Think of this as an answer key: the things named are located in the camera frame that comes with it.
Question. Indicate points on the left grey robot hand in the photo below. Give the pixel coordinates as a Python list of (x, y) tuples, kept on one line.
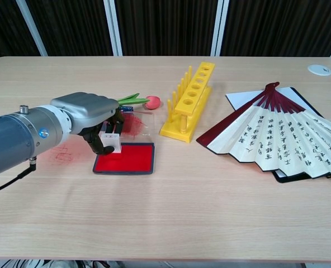
[(84, 111)]

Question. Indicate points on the white stamp block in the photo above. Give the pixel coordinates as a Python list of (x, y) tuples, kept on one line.
[(112, 142)]

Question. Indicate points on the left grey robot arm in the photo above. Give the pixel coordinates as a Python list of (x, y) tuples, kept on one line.
[(17, 139)]

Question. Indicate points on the red ink pad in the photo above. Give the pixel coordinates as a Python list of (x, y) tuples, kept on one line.
[(129, 162)]

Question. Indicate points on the blue patterned box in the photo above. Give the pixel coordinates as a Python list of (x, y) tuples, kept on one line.
[(125, 109)]

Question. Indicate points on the clear ink pad lid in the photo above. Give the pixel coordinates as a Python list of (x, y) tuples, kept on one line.
[(144, 125)]

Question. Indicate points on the artificial pink tulip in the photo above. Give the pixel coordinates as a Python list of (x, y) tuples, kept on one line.
[(153, 102)]

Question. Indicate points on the yellow test tube rack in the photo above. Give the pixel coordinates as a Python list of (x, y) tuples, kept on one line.
[(192, 103)]

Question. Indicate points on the calligraphy folding fan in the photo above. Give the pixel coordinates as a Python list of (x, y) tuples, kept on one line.
[(280, 134)]

